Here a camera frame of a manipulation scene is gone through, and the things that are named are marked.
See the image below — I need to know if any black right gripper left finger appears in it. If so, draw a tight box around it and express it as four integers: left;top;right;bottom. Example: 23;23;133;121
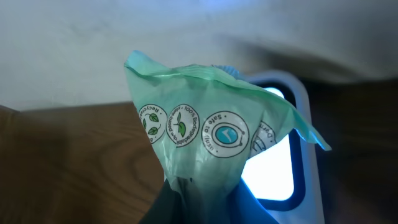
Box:
139;179;185;224

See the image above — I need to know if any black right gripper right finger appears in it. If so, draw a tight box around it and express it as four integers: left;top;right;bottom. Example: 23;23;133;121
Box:
228;179;278;224

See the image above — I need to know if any teal snack packet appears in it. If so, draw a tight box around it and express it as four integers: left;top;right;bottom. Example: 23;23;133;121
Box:
124;51;330;223

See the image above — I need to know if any white barcode scanner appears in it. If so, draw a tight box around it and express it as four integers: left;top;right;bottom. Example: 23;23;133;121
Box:
211;64;326;224

